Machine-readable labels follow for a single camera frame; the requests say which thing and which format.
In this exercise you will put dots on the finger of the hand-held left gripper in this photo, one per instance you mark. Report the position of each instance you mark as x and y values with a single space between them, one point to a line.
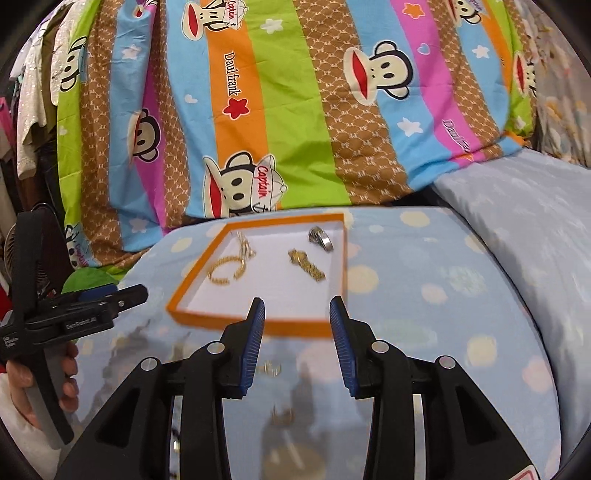
131 295
99 291

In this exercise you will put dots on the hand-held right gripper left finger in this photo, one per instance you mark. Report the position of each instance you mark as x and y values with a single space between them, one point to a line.
253 350

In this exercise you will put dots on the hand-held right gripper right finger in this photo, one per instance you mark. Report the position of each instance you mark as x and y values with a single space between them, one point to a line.
340 350

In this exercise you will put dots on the small gold earring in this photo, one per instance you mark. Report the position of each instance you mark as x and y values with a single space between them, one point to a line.
272 367

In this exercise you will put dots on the orange jewelry box tray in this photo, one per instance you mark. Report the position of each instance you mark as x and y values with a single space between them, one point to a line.
277 295

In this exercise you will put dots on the person's left hand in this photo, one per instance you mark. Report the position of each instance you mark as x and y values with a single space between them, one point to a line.
18 392

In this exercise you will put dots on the green cloth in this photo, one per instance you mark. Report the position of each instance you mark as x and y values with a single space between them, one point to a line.
90 280

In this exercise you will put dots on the black fan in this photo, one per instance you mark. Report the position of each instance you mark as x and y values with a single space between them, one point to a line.
42 270

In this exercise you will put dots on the light blue dotted bed sheet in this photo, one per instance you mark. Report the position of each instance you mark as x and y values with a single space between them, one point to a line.
415 300

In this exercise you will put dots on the dark hanging clothes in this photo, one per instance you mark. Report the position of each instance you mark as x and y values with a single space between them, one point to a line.
11 152

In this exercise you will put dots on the white glittery hanging shirt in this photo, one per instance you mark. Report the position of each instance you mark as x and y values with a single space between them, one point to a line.
39 83

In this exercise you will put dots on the light blue pillow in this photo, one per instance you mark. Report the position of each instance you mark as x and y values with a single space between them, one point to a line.
531 221

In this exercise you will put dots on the colourful striped printed blanket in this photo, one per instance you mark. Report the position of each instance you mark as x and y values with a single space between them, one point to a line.
286 106

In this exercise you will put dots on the grey floral cloth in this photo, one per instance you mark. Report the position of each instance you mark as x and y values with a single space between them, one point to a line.
561 83

